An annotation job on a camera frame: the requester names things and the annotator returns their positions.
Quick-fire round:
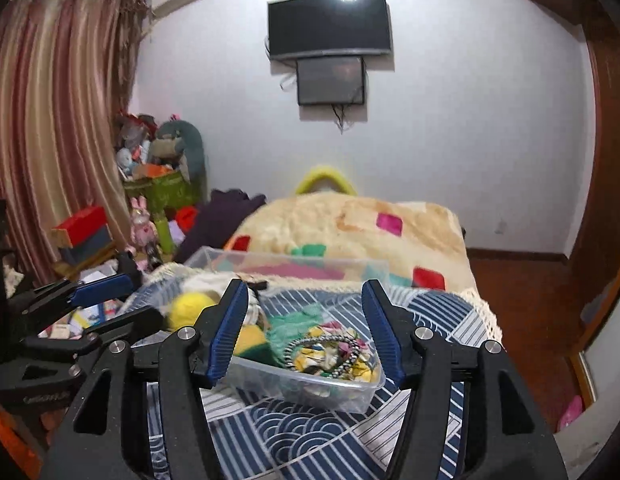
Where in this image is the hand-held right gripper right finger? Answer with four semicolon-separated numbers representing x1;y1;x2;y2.
361;280;566;480

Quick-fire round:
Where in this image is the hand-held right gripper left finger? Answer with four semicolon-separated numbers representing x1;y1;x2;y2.
40;278;249;480

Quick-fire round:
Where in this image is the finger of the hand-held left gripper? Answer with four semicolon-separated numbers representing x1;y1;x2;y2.
22;306;166;361
7;252;143;316

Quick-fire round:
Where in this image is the yellow sponge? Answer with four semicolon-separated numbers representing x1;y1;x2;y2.
235;325;271;358

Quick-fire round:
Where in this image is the yellow fuzzy ball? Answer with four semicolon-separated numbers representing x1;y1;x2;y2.
167;291;221;332

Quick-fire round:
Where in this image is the white soft cloth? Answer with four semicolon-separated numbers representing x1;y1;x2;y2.
182;272;263;331

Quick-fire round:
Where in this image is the green knit cloth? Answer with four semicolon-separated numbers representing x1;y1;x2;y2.
262;305;326;366

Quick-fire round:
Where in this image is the floral printed cloth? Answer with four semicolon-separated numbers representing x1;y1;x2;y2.
295;322;383;383

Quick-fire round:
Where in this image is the clear plastic storage box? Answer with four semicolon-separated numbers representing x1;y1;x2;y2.
182;246;391;413

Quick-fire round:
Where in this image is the pile of papers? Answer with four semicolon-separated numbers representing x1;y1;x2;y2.
37;265;136;341

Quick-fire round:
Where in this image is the dark blue box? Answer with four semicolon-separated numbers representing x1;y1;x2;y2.
57;232;116;266

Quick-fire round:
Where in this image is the red box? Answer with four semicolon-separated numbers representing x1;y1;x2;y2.
52;206;111;248

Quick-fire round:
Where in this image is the pink rabbit doll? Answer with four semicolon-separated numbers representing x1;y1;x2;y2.
130;197;158;256

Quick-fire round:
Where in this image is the green bottle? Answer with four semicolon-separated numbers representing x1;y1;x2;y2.
157;212;173;253

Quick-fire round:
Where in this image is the red cloth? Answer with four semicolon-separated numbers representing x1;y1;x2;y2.
175;206;198;233

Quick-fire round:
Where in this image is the dark purple clothing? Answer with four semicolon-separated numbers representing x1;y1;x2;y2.
175;189;267;263

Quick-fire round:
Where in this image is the green storage box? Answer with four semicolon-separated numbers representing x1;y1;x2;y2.
122;170;196;221

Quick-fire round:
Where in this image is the blue patterned tablecloth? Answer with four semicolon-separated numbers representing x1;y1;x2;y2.
125;262;503;480

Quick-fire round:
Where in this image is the pile of toys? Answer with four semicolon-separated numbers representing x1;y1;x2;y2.
115;112;163;181

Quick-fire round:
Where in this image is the grey plush toy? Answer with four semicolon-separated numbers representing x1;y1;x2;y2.
155;119;206;196

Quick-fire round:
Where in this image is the yellow fluffy hoop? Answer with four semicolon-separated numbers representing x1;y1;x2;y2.
295;165;358;196

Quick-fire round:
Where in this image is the striped brown curtain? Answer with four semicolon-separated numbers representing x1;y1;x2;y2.
0;0;151;281

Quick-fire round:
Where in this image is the pink slipper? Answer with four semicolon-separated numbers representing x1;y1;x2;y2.
557;395;583;431

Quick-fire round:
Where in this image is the brown wooden door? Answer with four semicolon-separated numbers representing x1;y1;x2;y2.
565;25;620;311

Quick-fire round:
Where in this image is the small black wall monitor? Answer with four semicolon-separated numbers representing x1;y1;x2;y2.
296;56;367;107

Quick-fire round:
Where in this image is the black wall television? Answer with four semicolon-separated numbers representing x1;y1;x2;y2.
267;0;393;60

